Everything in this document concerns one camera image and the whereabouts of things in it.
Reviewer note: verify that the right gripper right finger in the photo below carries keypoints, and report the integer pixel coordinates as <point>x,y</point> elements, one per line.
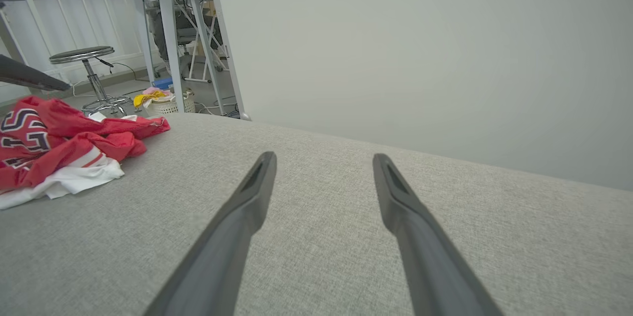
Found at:
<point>430,256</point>

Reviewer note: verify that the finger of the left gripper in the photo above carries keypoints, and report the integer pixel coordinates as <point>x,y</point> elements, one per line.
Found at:
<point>24,74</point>

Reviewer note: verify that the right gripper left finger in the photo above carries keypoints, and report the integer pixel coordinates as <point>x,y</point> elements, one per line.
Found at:
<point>222,251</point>

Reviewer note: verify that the red white basketball jersey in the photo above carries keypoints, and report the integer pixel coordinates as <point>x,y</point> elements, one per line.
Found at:
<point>74,128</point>

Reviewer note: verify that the chrome round stool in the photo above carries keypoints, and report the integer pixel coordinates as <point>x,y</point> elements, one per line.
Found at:
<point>81,54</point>

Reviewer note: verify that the yellow cloth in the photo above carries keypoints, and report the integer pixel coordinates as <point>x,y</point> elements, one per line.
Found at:
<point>148,96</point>

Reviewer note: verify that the pink cloth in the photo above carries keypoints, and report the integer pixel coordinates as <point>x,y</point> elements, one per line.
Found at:
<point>153,90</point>

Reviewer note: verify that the blue box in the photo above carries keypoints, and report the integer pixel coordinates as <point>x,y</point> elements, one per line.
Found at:
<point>162,83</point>

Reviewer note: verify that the white laundry basket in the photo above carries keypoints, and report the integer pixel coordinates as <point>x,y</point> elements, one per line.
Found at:
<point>168,107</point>

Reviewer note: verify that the grey office chair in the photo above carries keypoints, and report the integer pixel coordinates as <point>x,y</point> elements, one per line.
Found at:
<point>183,26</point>

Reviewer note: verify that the white folding rack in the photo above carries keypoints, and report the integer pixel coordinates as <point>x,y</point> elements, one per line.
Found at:
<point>200,59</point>

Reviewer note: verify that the white partition panel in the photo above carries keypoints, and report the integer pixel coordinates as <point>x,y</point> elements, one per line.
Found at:
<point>420,59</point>

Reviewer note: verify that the white desk frame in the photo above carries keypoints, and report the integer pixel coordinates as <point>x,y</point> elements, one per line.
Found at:
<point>170,49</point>

